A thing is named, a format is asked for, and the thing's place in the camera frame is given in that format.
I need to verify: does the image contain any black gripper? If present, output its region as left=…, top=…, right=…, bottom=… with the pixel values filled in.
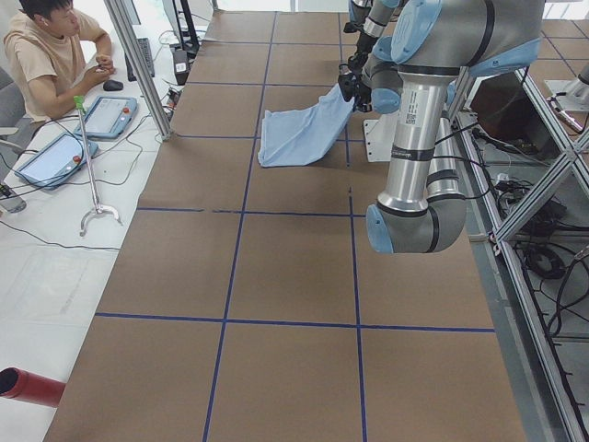
left=338, top=64, right=372, bottom=113
left=347, top=34, right=375, bottom=74

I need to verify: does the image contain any light blue t-shirt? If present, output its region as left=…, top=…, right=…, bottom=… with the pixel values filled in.
left=258, top=86, right=353, bottom=168

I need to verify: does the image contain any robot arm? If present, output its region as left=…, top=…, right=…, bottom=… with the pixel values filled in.
left=343, top=0, right=407, bottom=74
left=339, top=1, right=545, bottom=253

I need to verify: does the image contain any black keyboard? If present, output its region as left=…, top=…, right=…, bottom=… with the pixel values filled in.
left=124, top=36, right=156, bottom=83

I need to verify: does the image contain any black computer mouse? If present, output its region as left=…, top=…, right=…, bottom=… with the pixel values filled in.
left=103, top=79, right=124, bottom=92

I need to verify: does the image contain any blue teach pendant far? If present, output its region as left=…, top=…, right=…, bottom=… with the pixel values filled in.
left=74, top=96, right=138, bottom=141

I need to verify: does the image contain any blue teach pendant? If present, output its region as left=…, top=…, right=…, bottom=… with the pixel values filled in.
left=15, top=133, right=87, bottom=189
left=74, top=96, right=138, bottom=141

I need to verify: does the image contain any metal reacher grabber stick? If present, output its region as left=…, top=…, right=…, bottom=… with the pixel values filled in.
left=74, top=96, right=122, bottom=237

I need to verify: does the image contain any blue teach pendant near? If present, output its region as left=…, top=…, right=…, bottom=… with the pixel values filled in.
left=15, top=133, right=87, bottom=189

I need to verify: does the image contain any seated man in beige shirt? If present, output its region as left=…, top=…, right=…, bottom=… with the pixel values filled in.
left=4, top=1, right=115, bottom=122

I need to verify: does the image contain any red cylinder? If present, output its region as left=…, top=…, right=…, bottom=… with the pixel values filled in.
left=1, top=367, right=66, bottom=408

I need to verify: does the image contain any aluminium frame rail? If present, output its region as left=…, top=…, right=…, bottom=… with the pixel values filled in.
left=459, top=68, right=589, bottom=442

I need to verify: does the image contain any aluminium frame post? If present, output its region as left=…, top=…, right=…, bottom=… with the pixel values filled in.
left=104, top=0, right=172, bottom=141

